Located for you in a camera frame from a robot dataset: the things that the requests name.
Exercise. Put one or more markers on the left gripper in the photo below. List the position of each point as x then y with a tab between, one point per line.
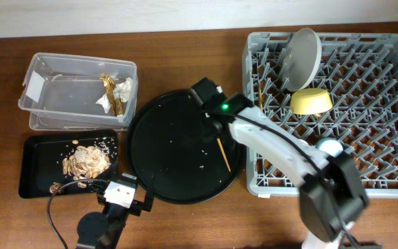
136	207

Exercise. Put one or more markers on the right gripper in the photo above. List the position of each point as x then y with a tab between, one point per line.
207	131

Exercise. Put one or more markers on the noodle food scraps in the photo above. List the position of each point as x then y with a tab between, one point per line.
84	160

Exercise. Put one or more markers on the gold brown snack wrapper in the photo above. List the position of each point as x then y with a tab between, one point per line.
111	100

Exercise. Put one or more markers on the white tissue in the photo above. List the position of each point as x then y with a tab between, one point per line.
124	91

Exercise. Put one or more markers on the yellow bowl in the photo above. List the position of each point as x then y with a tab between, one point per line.
310	101

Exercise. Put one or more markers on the grey plate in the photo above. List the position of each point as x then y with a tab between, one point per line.
302	59

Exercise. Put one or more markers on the blue cup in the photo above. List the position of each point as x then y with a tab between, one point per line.
330	146

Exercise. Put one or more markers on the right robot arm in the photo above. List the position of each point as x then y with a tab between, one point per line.
331	194

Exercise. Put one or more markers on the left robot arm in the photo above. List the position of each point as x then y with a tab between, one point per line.
103	229

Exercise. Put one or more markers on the grey dishwasher rack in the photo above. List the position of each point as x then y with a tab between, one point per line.
360	72

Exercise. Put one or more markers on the round black tray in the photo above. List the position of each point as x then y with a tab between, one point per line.
166	138

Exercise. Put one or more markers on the black rectangular tray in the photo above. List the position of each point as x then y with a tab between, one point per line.
37	171

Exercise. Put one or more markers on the clear plastic bin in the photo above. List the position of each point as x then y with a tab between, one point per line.
61	92

